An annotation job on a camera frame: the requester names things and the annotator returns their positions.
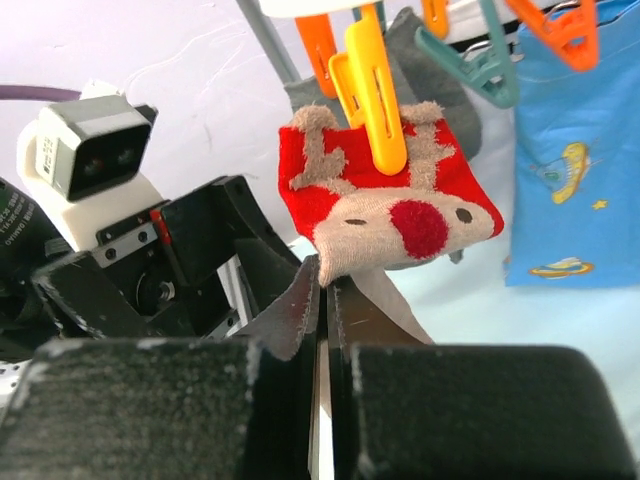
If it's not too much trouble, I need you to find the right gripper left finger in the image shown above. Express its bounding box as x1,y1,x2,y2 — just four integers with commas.
1,256,320,479

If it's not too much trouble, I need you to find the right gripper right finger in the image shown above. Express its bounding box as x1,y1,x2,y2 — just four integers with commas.
326,278,637,479

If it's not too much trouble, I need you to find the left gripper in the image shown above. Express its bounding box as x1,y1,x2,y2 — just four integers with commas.
33,176,300,339

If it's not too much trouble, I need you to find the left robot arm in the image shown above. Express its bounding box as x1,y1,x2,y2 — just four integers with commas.
1,176,299,363

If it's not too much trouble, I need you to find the white silver clothes rack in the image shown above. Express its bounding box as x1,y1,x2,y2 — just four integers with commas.
236,0,301,84

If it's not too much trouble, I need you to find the yellow clothes peg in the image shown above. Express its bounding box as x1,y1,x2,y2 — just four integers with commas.
329,4,407,176

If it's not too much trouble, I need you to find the white black striped sock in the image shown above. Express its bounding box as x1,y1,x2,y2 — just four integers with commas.
447,1,515,198

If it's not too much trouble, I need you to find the grey sock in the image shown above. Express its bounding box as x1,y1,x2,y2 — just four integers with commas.
284,5,484,161

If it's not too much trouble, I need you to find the blue patterned sock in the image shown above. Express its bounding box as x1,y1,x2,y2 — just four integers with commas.
505,1,639,288

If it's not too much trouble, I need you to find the teal clothes peg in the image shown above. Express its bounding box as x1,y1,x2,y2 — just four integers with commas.
414,0,519,109

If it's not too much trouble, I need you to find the orange clothes peg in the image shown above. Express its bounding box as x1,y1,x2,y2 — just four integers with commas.
506,0,599,72

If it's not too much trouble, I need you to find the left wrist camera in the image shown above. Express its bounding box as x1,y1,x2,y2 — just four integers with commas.
17,80,162,251

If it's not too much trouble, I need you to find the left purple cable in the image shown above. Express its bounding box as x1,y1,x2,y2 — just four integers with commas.
0,84,84,102

